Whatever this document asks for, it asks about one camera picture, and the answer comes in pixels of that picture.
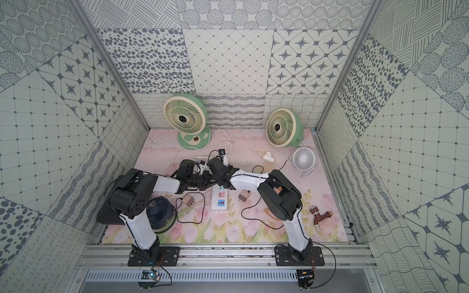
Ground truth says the pink USB charger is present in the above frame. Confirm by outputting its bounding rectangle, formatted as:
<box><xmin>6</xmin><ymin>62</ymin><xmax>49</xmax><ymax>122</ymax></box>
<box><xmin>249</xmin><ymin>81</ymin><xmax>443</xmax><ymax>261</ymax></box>
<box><xmin>238</xmin><ymin>190</ymin><xmax>250</xmax><ymax>202</ymax></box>
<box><xmin>182</xmin><ymin>195</ymin><xmax>194</xmax><ymax>207</ymax></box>

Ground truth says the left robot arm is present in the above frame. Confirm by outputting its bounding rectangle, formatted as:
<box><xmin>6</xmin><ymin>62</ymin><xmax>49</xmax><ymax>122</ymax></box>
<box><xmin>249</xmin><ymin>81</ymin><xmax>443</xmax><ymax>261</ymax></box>
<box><xmin>106</xmin><ymin>160</ymin><xmax>216</xmax><ymax>252</ymax></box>

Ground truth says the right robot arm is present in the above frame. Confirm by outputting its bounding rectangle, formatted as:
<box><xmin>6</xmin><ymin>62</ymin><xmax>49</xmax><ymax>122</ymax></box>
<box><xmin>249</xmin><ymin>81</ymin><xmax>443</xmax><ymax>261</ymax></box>
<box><xmin>207</xmin><ymin>157</ymin><xmax>310</xmax><ymax>252</ymax></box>

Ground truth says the white power strip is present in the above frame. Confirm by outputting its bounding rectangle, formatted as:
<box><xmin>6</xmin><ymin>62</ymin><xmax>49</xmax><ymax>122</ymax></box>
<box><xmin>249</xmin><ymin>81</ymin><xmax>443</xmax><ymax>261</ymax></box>
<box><xmin>211</xmin><ymin>184</ymin><xmax>228</xmax><ymax>214</ymax></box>

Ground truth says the dark blue desk fan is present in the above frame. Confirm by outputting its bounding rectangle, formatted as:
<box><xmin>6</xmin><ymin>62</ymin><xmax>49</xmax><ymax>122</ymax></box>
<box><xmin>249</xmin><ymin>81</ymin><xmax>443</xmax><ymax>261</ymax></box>
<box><xmin>146</xmin><ymin>196</ymin><xmax>176</xmax><ymax>234</ymax></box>

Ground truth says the orange handheld fan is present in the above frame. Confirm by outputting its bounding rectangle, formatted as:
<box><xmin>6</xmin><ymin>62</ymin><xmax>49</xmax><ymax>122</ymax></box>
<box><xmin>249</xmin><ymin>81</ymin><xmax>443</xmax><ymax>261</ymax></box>
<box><xmin>263</xmin><ymin>208</ymin><xmax>281</xmax><ymax>222</ymax></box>

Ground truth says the large green fan with face base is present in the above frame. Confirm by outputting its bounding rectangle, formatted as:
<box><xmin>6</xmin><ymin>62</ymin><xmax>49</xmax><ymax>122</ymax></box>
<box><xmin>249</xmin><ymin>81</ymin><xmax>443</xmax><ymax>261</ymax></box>
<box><xmin>163</xmin><ymin>94</ymin><xmax>211</xmax><ymax>150</ymax></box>

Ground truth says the green cream desk fan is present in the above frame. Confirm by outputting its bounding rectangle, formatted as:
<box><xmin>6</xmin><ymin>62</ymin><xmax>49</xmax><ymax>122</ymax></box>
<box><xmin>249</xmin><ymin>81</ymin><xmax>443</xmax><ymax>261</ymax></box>
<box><xmin>266</xmin><ymin>108</ymin><xmax>304</xmax><ymax>148</ymax></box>

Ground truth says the small white desk fan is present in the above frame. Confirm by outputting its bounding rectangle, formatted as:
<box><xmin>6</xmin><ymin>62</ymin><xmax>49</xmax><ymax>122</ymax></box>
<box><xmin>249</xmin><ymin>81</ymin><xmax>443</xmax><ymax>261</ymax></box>
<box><xmin>292</xmin><ymin>147</ymin><xmax>316</xmax><ymax>172</ymax></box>

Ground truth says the white plug adapter on table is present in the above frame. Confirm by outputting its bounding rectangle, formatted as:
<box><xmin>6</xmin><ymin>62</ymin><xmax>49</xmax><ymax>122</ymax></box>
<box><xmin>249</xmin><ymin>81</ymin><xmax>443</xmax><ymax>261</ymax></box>
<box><xmin>263</xmin><ymin>151</ymin><xmax>275</xmax><ymax>162</ymax></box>

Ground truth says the black box at left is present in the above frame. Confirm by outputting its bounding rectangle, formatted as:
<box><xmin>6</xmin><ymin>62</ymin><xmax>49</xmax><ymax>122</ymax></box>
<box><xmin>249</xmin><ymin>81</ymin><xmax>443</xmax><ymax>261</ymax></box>
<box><xmin>96</xmin><ymin>202</ymin><xmax>124</xmax><ymax>225</ymax></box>

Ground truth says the left controller board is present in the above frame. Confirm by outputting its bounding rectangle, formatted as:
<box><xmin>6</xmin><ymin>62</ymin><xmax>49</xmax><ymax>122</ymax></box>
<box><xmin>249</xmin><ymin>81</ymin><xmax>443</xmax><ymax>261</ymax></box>
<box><xmin>138</xmin><ymin>270</ymin><xmax>161</xmax><ymax>289</ymax></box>

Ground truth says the controller board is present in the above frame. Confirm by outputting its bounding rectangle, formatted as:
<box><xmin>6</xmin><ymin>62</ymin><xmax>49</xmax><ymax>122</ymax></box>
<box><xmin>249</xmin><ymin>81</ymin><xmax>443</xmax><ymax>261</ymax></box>
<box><xmin>138</xmin><ymin>270</ymin><xmax>161</xmax><ymax>289</ymax></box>
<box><xmin>296</xmin><ymin>270</ymin><xmax>315</xmax><ymax>289</ymax></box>

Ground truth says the right controller board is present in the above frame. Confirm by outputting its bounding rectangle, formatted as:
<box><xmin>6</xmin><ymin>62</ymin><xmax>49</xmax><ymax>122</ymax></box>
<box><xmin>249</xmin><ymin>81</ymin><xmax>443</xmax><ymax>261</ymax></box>
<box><xmin>296</xmin><ymin>270</ymin><xmax>315</xmax><ymax>289</ymax></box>

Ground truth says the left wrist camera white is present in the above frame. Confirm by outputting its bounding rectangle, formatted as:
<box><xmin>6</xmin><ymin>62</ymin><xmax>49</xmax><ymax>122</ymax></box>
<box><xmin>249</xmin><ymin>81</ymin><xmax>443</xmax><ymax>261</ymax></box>
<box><xmin>197</xmin><ymin>161</ymin><xmax>206</xmax><ymax>174</ymax></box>

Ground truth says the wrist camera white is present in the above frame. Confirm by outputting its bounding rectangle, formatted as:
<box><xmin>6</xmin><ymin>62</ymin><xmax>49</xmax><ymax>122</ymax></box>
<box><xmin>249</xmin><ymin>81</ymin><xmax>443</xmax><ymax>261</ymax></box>
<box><xmin>197</xmin><ymin>161</ymin><xmax>206</xmax><ymax>174</ymax></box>
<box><xmin>217</xmin><ymin>148</ymin><xmax>228</xmax><ymax>166</ymax></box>

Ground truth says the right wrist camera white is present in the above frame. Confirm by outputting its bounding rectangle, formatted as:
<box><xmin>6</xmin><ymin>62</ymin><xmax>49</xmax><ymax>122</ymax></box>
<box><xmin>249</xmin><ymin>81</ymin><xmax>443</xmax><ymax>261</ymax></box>
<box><xmin>217</xmin><ymin>148</ymin><xmax>228</xmax><ymax>166</ymax></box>

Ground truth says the white cable of face fan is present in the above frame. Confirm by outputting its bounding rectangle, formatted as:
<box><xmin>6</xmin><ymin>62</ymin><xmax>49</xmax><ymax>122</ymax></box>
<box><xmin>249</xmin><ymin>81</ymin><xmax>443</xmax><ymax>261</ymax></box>
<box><xmin>171</xmin><ymin>144</ymin><xmax>206</xmax><ymax>169</ymax></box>

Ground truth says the white cable of green fan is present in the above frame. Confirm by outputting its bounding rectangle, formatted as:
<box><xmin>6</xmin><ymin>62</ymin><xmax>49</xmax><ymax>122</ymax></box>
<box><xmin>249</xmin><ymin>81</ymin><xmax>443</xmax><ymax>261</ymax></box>
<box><xmin>210</xmin><ymin>124</ymin><xmax>265</xmax><ymax>156</ymax></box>

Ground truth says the black cable of orange fan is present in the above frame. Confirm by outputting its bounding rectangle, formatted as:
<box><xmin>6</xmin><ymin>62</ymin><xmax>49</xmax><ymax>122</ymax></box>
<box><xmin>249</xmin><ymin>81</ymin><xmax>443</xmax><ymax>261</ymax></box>
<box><xmin>239</xmin><ymin>195</ymin><xmax>285</xmax><ymax>231</ymax></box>

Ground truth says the black cable of white fan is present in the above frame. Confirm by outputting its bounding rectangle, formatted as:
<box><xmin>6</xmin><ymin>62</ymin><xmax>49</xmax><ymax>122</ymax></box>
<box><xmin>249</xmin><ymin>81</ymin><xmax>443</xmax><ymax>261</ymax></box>
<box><xmin>251</xmin><ymin>159</ymin><xmax>290</xmax><ymax>175</ymax></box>

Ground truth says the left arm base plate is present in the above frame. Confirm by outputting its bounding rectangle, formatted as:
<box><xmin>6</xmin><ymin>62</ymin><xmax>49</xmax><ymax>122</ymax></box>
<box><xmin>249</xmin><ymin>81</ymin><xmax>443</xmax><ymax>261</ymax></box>
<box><xmin>128</xmin><ymin>245</ymin><xmax>180</xmax><ymax>267</ymax></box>

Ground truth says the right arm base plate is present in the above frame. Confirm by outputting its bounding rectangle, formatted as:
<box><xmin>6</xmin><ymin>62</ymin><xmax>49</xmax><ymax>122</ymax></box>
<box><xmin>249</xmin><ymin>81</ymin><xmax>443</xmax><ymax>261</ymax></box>
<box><xmin>274</xmin><ymin>245</ymin><xmax>325</xmax><ymax>267</ymax></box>

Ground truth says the aluminium rail frame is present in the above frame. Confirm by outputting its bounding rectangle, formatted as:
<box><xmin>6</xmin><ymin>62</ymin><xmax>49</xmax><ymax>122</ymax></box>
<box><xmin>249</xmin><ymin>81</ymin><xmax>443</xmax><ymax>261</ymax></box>
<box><xmin>76</xmin><ymin>243</ymin><xmax>377</xmax><ymax>269</ymax></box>

